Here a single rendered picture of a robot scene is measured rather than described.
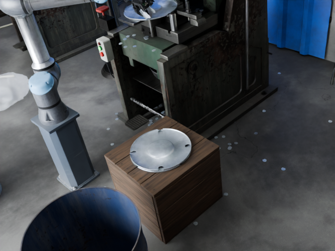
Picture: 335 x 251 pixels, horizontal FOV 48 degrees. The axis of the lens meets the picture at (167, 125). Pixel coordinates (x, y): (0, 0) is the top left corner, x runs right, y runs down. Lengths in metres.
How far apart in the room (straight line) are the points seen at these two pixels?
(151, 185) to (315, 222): 0.80
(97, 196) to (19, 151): 1.22
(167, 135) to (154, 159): 0.17
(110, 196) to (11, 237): 0.79
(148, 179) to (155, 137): 0.27
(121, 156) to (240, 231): 0.66
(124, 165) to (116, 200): 0.28
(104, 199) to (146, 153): 0.34
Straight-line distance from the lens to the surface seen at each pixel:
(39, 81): 1.91
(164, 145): 1.79
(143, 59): 2.17
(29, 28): 1.93
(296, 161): 2.22
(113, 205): 1.56
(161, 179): 1.66
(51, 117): 1.96
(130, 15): 2.10
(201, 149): 1.76
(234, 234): 1.88
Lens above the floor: 1.53
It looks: 38 degrees down
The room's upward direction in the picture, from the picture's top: 10 degrees counter-clockwise
